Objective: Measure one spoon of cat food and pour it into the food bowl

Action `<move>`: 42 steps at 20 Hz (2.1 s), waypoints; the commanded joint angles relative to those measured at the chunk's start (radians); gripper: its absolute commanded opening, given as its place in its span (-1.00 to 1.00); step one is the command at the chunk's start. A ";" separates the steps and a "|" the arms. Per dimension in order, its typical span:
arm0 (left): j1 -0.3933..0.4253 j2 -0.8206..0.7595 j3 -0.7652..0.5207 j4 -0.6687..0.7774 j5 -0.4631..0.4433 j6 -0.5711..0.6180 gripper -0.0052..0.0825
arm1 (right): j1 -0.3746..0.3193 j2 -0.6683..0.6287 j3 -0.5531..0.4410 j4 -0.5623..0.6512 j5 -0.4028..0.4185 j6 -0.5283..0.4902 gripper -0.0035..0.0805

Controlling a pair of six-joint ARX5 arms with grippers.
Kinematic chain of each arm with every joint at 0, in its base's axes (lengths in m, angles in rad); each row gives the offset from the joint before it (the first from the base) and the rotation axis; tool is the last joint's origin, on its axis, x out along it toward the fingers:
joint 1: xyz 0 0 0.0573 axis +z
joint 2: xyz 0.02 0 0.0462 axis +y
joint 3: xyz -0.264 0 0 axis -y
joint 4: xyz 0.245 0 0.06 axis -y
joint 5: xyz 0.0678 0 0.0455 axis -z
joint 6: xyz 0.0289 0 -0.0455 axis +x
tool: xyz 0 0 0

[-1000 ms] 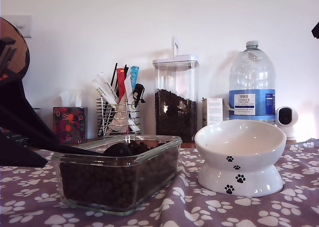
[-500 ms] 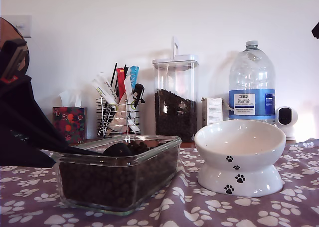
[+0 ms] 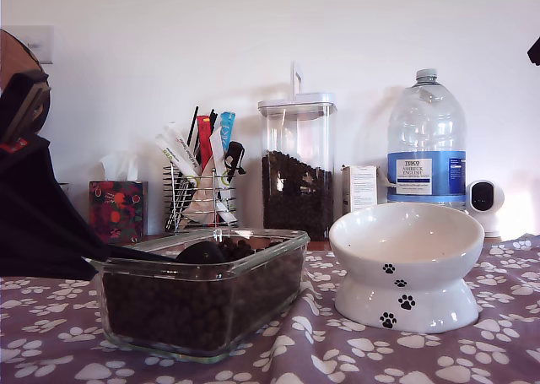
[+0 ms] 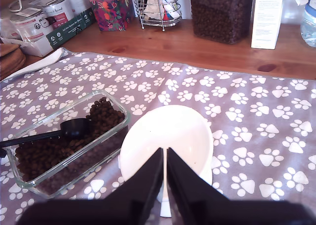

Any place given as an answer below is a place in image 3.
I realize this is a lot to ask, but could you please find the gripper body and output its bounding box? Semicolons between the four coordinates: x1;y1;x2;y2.
0;71;51;145

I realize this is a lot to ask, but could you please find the black plastic measuring spoon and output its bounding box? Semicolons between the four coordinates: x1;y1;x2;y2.
103;240;227;266

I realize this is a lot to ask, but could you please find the rectangular glass food container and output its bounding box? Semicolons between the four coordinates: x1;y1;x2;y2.
83;227;311;365

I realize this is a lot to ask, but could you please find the brown cat food kibble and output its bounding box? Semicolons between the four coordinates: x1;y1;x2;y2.
262;149;335;241
101;236;305;352

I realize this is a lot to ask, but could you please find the white paw-print cat bowl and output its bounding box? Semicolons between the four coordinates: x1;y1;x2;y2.
328;202;486;334

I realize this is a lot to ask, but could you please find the brown cork globe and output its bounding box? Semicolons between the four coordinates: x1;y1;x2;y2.
0;28;51;138

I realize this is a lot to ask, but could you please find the white tissue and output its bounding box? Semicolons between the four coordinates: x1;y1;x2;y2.
100;150;139;182

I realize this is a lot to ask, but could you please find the floral tissue box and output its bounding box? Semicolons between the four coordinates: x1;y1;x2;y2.
88;180;149;245

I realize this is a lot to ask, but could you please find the large clear water bottle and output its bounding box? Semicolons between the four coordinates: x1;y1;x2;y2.
386;68;467;211

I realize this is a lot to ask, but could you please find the white green-print sachet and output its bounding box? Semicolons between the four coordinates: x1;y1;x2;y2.
154;131;202;182

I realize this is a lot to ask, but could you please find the white black-print sachet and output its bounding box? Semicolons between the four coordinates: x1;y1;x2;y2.
165;122;201;165

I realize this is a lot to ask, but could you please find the black straw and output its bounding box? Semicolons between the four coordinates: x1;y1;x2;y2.
186;106;201;149

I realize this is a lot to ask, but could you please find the beige paper packet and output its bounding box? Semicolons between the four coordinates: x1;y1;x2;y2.
186;173;222;225

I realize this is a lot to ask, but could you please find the red sachet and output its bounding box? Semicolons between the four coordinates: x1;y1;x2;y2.
197;114;217;172

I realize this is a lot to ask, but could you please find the plain white sachet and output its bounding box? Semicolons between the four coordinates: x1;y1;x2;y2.
209;126;240;225

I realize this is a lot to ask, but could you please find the blue sachet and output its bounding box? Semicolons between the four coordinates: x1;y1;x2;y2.
219;111;237;147

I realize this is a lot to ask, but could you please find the black clip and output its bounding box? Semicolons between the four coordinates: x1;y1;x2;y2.
224;141;247;183

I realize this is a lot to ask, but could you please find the small white cardboard box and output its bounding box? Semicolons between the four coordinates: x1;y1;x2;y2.
342;165;380;217

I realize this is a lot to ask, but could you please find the tall clear white-lidded jar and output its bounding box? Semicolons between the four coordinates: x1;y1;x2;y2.
257;62;338;241

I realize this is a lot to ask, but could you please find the purple paw-print tablecloth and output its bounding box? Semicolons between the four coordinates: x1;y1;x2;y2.
0;233;540;384

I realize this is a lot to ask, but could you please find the white wall light switch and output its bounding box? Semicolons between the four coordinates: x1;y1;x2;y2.
19;24;55;65

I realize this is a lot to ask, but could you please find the small white round camera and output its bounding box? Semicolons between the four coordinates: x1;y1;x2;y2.
465;180;505;238

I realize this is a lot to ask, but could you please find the chrome wire basket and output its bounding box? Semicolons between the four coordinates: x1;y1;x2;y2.
164;164;240;235

